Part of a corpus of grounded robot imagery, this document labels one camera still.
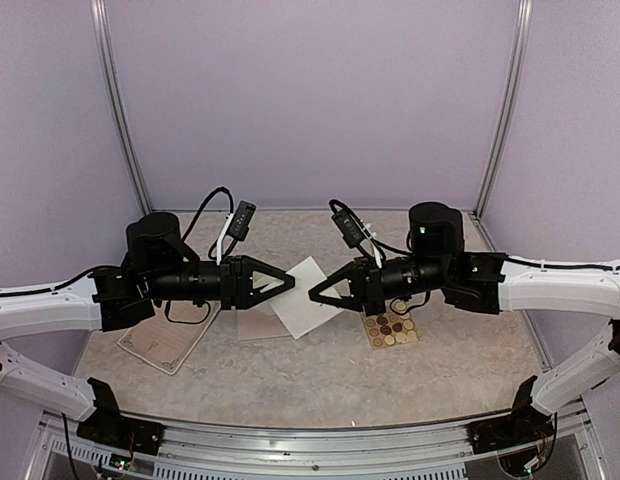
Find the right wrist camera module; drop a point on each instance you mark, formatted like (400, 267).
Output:
(352, 230)

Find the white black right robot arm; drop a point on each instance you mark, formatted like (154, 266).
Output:
(486, 283)

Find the left aluminium corner post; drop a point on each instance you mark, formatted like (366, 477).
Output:
(104, 44)

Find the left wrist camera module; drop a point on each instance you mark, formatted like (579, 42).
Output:
(242, 216)

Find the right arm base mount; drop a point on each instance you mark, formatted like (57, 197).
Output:
(523, 424)

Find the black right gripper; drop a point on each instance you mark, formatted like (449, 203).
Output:
(373, 301)

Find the front aluminium frame rail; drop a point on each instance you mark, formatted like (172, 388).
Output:
(453, 449)

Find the round sticker seal sheet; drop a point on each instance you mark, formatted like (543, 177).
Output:
(393, 327)

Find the right aluminium corner post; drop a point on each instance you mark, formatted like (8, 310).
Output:
(507, 108)

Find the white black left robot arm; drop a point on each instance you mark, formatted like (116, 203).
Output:
(158, 267)

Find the translucent pink envelope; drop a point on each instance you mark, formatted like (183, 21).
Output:
(259, 323)

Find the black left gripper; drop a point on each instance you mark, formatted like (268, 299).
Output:
(235, 288)

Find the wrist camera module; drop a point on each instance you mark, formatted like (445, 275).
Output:
(242, 216)
(352, 230)

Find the beige lined letter paper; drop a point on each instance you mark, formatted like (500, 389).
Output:
(298, 314)

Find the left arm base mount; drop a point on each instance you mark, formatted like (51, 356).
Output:
(106, 425)

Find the aluminium corner post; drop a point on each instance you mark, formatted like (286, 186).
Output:
(104, 44)
(507, 108)

